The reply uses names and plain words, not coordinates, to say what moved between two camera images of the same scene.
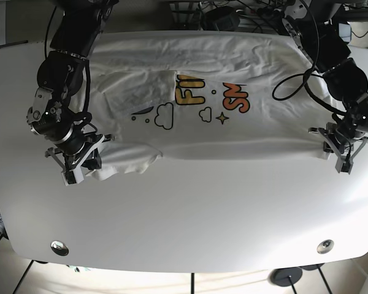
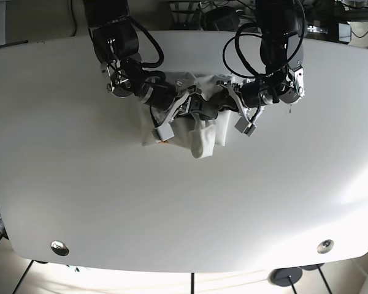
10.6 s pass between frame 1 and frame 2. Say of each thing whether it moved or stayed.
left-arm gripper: moved
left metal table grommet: stayed
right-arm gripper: moved
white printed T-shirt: moved
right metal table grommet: stayed
